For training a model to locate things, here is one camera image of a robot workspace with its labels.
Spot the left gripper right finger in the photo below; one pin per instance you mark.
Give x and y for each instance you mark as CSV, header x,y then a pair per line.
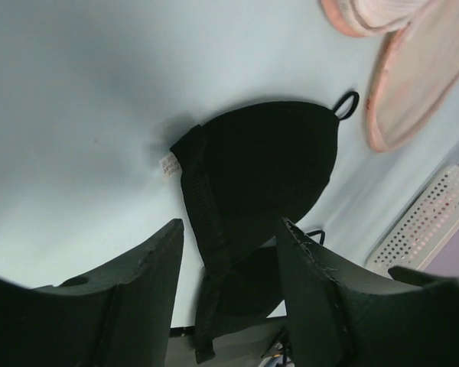
x,y
340,314

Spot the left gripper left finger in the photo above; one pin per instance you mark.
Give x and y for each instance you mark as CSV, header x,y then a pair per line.
x,y
118,314

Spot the white plastic basket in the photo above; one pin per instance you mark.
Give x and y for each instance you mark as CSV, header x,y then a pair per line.
x,y
425,228

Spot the black bra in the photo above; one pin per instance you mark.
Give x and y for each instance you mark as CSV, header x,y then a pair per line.
x,y
242,172

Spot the pink patterned laundry bag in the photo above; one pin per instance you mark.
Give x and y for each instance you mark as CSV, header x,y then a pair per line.
x,y
417,67

